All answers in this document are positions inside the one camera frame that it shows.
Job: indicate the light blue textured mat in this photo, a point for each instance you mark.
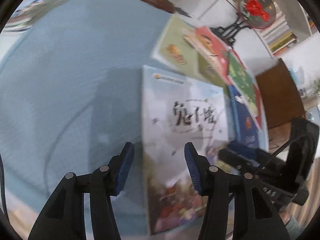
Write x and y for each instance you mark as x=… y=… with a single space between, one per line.
x=75 y=80

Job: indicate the brown wooden cabinet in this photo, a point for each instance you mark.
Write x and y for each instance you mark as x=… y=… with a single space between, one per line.
x=280 y=92

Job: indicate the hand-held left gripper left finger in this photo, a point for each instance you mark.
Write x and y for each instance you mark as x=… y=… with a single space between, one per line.
x=125 y=170

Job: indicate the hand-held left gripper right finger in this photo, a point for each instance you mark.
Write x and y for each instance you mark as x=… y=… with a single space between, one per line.
x=192 y=170

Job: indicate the pale blue picture book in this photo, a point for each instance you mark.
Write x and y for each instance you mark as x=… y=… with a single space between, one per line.
x=162 y=105

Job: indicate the pale green book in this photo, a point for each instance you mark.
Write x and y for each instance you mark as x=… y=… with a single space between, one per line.
x=172 y=42

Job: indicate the round red flower embroidered fan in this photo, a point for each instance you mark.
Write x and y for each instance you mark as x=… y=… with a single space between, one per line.
x=255 y=7

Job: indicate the green cabbage insect book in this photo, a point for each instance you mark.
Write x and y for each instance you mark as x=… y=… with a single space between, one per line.
x=242 y=80

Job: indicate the olive green insect book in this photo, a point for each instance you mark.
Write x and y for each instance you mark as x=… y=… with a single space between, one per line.
x=207 y=70

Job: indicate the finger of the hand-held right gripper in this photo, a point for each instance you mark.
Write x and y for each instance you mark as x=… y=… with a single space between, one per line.
x=243 y=148
x=232 y=157

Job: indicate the person's right forearm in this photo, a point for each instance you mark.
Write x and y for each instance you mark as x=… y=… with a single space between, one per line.
x=295 y=225

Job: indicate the red poet book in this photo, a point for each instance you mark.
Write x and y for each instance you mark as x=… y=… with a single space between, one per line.
x=212 y=45

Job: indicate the navy hardcover book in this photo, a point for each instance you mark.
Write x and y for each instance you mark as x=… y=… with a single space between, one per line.
x=246 y=115

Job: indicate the black flat ornament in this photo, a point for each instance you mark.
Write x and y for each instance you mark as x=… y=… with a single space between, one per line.
x=182 y=12

